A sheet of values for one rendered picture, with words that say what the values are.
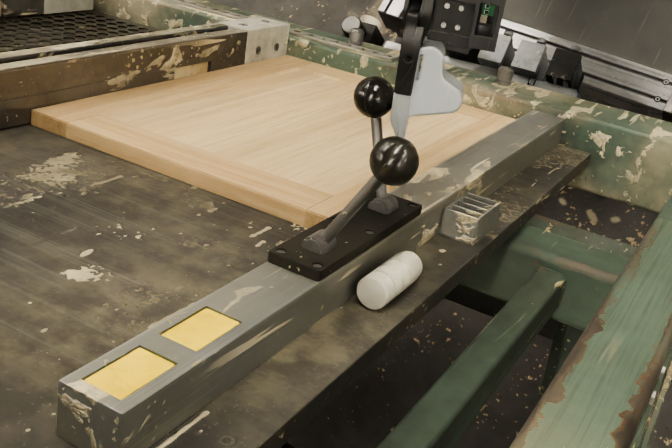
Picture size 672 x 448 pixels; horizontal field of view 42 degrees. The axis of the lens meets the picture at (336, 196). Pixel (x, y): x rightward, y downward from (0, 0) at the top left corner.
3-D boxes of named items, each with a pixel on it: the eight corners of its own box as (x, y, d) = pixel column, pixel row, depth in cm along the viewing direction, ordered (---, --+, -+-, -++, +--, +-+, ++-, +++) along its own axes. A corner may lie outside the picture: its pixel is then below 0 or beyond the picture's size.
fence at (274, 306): (558, 144, 130) (565, 118, 128) (118, 471, 50) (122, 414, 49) (526, 134, 132) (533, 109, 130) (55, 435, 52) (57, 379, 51)
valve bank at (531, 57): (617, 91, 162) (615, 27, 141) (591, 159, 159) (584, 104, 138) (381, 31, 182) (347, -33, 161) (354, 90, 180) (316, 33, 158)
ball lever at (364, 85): (410, 214, 82) (400, 72, 79) (393, 225, 79) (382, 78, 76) (374, 212, 84) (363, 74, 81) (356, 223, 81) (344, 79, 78)
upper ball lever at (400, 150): (337, 263, 73) (436, 156, 66) (315, 278, 70) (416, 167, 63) (307, 230, 74) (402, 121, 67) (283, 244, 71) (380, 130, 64)
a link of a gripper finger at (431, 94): (450, 159, 76) (472, 55, 72) (383, 146, 76) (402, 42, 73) (451, 148, 79) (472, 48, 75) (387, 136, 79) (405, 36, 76)
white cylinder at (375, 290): (383, 315, 72) (421, 283, 79) (389, 284, 71) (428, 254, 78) (352, 303, 73) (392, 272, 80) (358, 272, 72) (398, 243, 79)
